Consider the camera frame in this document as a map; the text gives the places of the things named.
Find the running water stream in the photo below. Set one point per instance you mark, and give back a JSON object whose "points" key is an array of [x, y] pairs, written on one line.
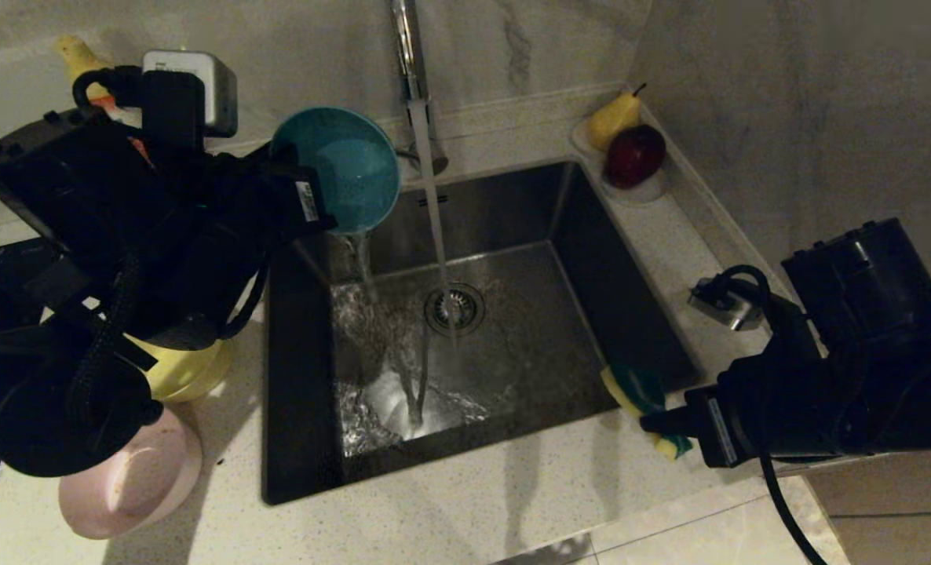
{"points": [[434, 204]]}

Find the dark red apple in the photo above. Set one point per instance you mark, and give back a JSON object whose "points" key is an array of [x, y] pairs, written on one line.
{"points": [[634, 157]]}

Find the blue plastic bowl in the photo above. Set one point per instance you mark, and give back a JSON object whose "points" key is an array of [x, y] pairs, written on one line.
{"points": [[355, 173]]}

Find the yellow plastic bowl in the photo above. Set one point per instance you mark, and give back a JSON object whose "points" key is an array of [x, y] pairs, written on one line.
{"points": [[191, 373]]}

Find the pink plastic bowl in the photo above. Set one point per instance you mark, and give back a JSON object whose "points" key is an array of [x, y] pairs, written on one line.
{"points": [[144, 486]]}

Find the small white dish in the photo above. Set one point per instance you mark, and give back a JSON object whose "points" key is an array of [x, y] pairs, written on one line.
{"points": [[644, 196]]}

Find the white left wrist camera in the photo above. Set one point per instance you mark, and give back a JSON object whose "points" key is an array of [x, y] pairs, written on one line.
{"points": [[214, 86]]}

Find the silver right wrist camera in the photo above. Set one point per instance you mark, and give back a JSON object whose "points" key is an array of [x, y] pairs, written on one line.
{"points": [[724, 306]]}

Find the beige wooden cabinet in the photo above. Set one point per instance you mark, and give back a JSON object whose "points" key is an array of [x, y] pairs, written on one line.
{"points": [[905, 510]]}

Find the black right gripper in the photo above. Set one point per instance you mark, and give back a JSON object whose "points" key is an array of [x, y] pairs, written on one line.
{"points": [[779, 408]]}

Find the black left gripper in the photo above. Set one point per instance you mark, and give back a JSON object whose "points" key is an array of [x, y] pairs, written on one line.
{"points": [[230, 227]]}

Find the green and yellow sponge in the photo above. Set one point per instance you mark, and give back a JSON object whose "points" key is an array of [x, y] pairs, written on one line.
{"points": [[642, 388]]}

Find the orange dish soap bottle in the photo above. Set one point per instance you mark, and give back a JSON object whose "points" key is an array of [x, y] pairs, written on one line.
{"points": [[81, 59]]}

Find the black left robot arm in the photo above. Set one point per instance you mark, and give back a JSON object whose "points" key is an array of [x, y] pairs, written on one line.
{"points": [[41, 180]]}

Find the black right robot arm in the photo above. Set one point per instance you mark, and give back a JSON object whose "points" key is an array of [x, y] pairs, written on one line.
{"points": [[889, 314]]}

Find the yellow pear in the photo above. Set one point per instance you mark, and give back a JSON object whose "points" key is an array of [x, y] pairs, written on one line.
{"points": [[611, 122]]}

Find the metal sink drain strainer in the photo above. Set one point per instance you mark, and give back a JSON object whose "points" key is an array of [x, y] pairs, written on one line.
{"points": [[469, 314]]}

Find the chrome faucet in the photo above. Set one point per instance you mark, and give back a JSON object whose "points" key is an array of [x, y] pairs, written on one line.
{"points": [[407, 55]]}

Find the stainless steel sink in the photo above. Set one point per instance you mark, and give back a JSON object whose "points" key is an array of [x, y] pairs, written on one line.
{"points": [[560, 314]]}

